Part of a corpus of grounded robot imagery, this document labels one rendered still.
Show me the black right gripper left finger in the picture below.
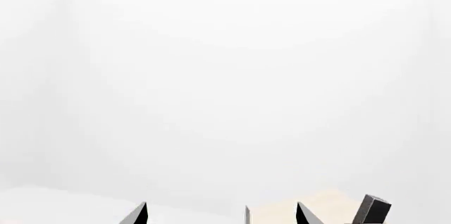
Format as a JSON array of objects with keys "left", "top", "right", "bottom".
[{"left": 118, "top": 201, "right": 148, "bottom": 224}]

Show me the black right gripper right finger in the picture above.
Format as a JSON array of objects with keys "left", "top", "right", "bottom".
[{"left": 296, "top": 201, "right": 329, "bottom": 224}]

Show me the black square wine rack post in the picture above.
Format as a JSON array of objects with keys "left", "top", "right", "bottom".
[{"left": 352, "top": 194, "right": 393, "bottom": 224}]

